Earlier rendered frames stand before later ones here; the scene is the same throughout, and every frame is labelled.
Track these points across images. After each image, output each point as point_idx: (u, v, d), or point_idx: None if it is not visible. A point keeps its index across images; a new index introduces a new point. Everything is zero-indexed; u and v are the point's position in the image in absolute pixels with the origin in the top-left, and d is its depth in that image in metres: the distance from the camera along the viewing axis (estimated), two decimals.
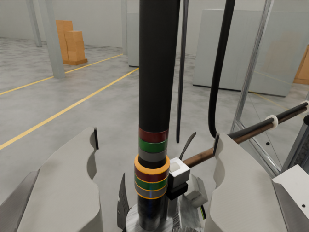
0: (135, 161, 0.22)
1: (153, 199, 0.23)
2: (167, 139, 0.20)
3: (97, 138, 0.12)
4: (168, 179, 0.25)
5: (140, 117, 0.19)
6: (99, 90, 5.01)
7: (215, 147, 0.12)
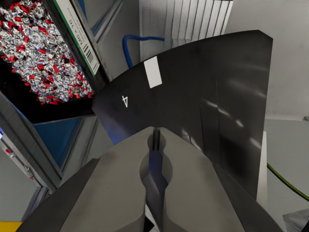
0: None
1: None
2: None
3: (154, 139, 0.12)
4: None
5: None
6: None
7: (158, 143, 0.12)
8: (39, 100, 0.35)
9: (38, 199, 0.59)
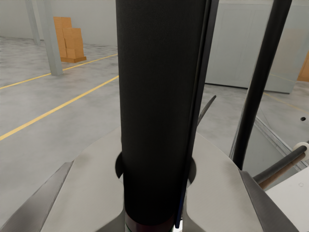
0: None
1: None
2: (174, 224, 0.12)
3: None
4: None
5: (125, 196, 0.10)
6: (98, 86, 4.85)
7: None
8: None
9: None
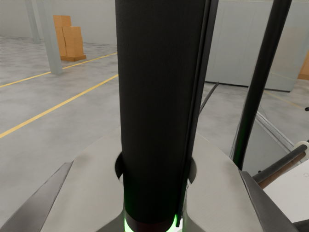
0: None
1: None
2: (174, 222, 0.12)
3: None
4: None
5: (125, 194, 0.10)
6: (98, 84, 4.84)
7: None
8: None
9: None
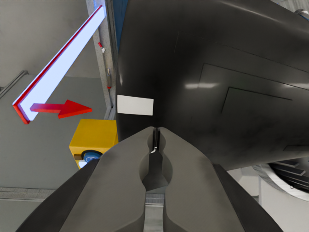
0: None
1: None
2: None
3: (154, 139, 0.12)
4: None
5: None
6: None
7: (158, 143, 0.12)
8: None
9: (111, 115, 0.58)
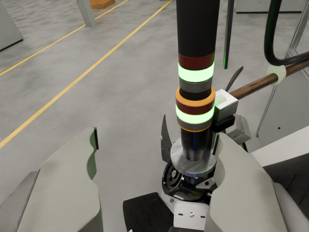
0: (176, 94, 0.21)
1: (197, 132, 0.22)
2: (213, 65, 0.17)
3: (97, 138, 0.12)
4: (213, 112, 0.23)
5: (180, 39, 0.16)
6: (131, 33, 4.77)
7: (215, 147, 0.12)
8: None
9: None
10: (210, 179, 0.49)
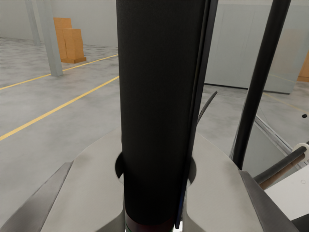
0: None
1: None
2: (174, 224, 0.12)
3: None
4: None
5: (126, 196, 0.10)
6: (98, 87, 4.85)
7: None
8: None
9: None
10: None
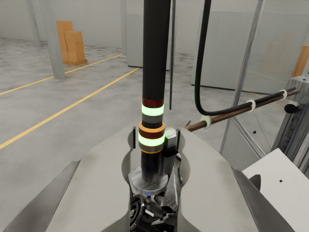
0: (139, 124, 0.30)
1: (152, 154, 0.31)
2: (163, 106, 0.28)
3: (134, 137, 0.12)
4: (164, 142, 0.33)
5: (143, 89, 0.27)
6: (99, 89, 5.08)
7: (178, 143, 0.12)
8: None
9: None
10: (164, 217, 0.53)
